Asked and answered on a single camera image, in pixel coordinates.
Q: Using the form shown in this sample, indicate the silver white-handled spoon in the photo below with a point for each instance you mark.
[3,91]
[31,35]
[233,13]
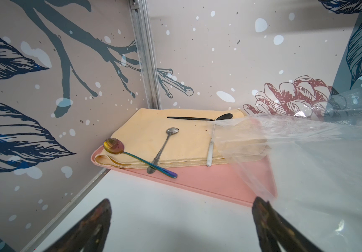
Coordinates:
[210,149]

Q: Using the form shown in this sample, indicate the beige wooden cutting board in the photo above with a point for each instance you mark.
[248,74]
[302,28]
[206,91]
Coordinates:
[145,132]

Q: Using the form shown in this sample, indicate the pink tray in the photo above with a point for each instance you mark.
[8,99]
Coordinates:
[220,181]

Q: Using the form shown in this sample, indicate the small silver spoon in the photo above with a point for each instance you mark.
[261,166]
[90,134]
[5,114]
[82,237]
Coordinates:
[169,132]

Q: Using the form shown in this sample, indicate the clear plastic vacuum bag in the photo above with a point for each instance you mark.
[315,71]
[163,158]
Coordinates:
[301,149]

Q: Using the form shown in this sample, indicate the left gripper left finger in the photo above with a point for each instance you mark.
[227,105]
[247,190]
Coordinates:
[89,234]

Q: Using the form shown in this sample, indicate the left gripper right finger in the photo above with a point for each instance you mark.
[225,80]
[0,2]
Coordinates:
[275,233]

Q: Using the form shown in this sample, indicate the black spoon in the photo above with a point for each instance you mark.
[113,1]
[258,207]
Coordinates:
[222,117]

